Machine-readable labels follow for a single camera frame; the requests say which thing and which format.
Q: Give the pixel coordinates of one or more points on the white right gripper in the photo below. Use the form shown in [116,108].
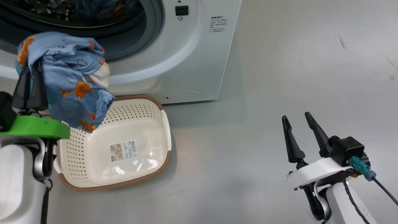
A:
[317,172]

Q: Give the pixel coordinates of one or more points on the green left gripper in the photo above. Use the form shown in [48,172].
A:
[34,127]

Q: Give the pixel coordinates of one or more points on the blue pyjama top with writing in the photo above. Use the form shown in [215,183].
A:
[68,71]

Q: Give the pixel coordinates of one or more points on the blue printed pyjama trousers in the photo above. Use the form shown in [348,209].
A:
[102,7]

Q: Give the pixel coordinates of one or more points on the white front-load washing machine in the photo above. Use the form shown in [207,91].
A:
[192,62]

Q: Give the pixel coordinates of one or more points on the white perforated basket brown rim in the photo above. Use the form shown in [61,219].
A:
[130,124]

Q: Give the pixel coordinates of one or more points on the barcode label in basket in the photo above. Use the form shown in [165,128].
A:
[122,151]

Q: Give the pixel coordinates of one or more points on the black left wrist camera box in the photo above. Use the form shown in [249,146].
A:
[6,109]

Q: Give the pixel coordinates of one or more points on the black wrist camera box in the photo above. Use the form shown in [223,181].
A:
[6,109]
[348,149]

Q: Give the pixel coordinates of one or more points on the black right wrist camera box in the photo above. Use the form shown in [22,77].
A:
[348,149]

